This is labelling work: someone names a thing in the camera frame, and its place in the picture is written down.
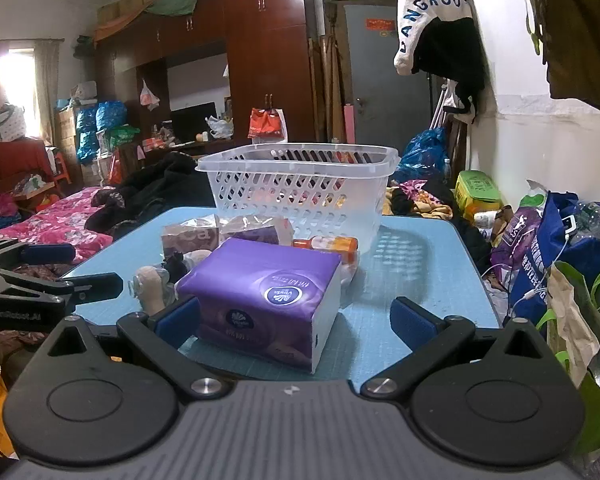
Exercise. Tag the orange bottle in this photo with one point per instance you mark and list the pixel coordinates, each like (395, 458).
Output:
(330, 245)

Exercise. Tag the metal folding stand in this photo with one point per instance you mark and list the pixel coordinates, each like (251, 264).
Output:
(442, 105)

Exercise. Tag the green and brown bag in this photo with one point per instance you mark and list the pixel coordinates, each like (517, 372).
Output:
(580, 330)

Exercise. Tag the yellow patterned garment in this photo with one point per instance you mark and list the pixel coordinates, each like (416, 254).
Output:
(420, 205)

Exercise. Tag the green box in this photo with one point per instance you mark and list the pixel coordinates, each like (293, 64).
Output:
(475, 192)

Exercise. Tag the clear snack packet right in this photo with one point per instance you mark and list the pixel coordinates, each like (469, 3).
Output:
(255, 230)

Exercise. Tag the pink roll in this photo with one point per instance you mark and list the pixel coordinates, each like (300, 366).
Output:
(351, 122)

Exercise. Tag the wooden sticks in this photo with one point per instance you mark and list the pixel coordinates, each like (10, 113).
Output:
(325, 85)

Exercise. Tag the small black toy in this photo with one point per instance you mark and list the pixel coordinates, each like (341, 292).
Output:
(174, 265)

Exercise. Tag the purple packet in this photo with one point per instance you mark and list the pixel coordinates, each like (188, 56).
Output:
(515, 235)

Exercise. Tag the large blue plastic bag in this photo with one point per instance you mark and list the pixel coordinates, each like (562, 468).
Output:
(425, 152)

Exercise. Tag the magenta patterned cloth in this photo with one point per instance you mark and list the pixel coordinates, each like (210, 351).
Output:
(412, 187)

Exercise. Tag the purple tissue pack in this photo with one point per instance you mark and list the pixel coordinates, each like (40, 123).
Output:
(265, 285)

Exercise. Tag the brown snack packet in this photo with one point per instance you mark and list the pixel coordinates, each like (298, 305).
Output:
(190, 237)

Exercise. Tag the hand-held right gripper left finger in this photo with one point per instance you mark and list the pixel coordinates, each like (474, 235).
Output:
(177, 317)

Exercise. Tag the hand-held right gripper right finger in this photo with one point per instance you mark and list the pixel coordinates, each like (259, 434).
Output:
(411, 322)

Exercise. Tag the curtain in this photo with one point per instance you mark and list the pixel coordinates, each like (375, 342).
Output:
(47, 85)

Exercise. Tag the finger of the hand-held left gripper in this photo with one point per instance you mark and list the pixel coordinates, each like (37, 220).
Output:
(95, 285)
(45, 253)

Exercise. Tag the blue shopping bag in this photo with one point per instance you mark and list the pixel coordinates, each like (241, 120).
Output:
(555, 255)

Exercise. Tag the white printed garment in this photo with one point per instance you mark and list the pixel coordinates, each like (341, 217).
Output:
(420, 15)

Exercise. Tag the white plastic bag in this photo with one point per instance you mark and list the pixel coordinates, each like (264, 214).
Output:
(219, 126)
(149, 94)

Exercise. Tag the black hanging garment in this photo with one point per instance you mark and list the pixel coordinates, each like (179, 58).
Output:
(455, 55)

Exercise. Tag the olive hanging jacket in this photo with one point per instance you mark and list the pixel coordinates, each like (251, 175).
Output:
(580, 30)

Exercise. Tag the green plastic bag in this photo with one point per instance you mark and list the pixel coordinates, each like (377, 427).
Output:
(122, 135)

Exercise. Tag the clear plastic basket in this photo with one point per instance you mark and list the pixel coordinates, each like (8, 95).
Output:
(300, 185)

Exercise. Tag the small beige doll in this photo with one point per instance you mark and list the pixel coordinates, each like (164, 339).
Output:
(150, 285)

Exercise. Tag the dark wooden wardrobe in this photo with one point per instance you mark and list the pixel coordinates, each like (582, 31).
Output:
(270, 50)

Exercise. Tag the plastic water bottle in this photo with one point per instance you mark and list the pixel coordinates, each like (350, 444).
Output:
(447, 169)
(597, 217)

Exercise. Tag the red and white hanging bag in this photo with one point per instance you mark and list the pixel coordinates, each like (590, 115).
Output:
(266, 122)

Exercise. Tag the grey door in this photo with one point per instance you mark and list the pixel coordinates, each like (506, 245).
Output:
(380, 75)

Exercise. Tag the black coat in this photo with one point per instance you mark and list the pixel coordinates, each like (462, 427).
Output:
(155, 185)

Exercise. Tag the black monitor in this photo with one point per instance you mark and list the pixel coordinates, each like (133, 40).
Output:
(194, 120)

